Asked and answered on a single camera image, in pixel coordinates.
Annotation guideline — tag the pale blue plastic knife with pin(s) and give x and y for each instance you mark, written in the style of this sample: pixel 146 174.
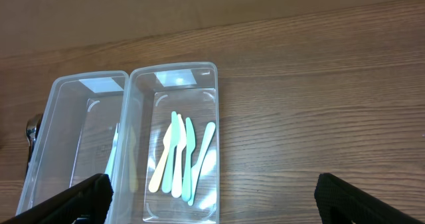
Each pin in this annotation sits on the pale blue plastic knife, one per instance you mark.
pixel 169 168

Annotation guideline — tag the right clear plastic container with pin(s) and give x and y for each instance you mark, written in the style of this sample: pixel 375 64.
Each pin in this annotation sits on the right clear plastic container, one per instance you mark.
pixel 190 89

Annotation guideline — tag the mint green plastic knife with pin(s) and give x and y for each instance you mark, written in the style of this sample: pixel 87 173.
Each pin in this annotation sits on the mint green plastic knife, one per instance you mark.
pixel 190 148

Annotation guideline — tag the light blue plastic knife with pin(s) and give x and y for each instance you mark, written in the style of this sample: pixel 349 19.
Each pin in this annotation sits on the light blue plastic knife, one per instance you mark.
pixel 196 169

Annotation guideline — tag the silver metal fork wide handle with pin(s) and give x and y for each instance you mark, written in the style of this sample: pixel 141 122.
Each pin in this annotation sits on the silver metal fork wide handle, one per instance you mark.
pixel 32 131

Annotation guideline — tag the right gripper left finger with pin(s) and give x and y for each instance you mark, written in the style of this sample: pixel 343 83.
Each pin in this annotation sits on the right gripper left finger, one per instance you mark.
pixel 86 202

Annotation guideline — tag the clear plastic container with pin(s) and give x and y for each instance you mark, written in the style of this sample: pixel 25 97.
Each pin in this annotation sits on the clear plastic container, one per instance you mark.
pixel 190 89
pixel 75 137

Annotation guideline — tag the yellow plastic knife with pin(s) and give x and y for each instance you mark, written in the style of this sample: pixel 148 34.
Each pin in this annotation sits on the yellow plastic knife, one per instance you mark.
pixel 156 178

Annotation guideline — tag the white plastic fork short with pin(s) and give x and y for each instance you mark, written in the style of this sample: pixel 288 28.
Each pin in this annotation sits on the white plastic fork short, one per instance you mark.
pixel 111 159

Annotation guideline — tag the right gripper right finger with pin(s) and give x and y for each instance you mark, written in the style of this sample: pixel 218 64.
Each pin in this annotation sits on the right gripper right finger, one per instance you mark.
pixel 339 202

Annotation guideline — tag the white plastic knife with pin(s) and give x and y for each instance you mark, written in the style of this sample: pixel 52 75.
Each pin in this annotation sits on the white plastic knife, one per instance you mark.
pixel 176 191

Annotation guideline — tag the left clear plastic container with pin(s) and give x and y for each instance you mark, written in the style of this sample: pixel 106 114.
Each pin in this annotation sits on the left clear plastic container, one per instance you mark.
pixel 75 137

